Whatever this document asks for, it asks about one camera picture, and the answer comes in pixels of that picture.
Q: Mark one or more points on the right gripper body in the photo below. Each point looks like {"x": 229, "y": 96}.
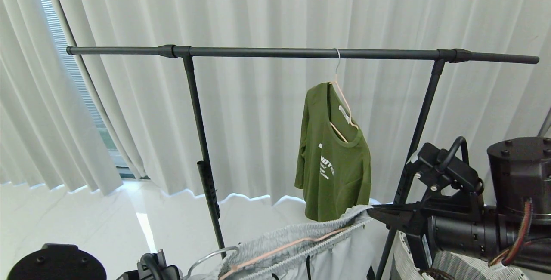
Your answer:
{"x": 465, "y": 237}

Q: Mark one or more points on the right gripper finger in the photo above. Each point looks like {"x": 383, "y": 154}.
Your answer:
{"x": 396, "y": 217}

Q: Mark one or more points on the green short-sleeved shirt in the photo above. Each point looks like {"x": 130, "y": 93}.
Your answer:
{"x": 335, "y": 194}

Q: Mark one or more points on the pale grey garment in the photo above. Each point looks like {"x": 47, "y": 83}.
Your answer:
{"x": 344, "y": 258}

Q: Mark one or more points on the pink clothes hanger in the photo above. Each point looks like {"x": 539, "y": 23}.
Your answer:
{"x": 335, "y": 73}
{"x": 280, "y": 249}

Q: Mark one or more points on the white laundry basket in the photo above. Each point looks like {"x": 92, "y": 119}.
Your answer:
{"x": 456, "y": 267}

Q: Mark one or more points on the black clothes rack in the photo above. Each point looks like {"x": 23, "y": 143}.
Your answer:
{"x": 301, "y": 52}

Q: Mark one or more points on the white curtain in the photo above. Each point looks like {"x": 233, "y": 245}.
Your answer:
{"x": 34, "y": 121}
{"x": 280, "y": 4}

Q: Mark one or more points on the window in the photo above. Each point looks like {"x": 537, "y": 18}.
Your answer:
{"x": 56, "y": 26}

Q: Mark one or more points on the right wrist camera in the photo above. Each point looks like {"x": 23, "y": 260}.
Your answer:
{"x": 452, "y": 170}

